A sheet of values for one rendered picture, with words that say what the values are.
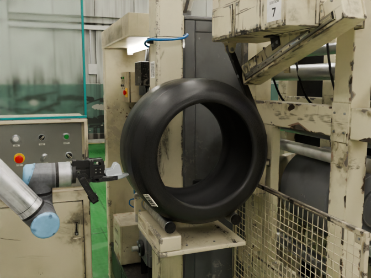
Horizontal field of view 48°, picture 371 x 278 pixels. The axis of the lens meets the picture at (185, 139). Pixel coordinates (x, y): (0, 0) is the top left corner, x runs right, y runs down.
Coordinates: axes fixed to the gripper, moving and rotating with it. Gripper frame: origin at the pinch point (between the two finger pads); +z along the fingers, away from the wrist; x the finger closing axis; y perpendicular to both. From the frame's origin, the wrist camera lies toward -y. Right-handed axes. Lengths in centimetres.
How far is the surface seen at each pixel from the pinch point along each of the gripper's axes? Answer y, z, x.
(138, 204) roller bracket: -19.4, 10.9, 25.3
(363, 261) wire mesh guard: -18, 61, -59
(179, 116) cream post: 20.3, 31.3, 27.7
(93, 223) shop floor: -109, 21, 266
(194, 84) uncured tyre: 35.4, 24.0, -9.3
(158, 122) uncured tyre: 21.5, 9.5, -11.9
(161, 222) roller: -18.4, 13.3, -3.9
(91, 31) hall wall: 163, 105, 918
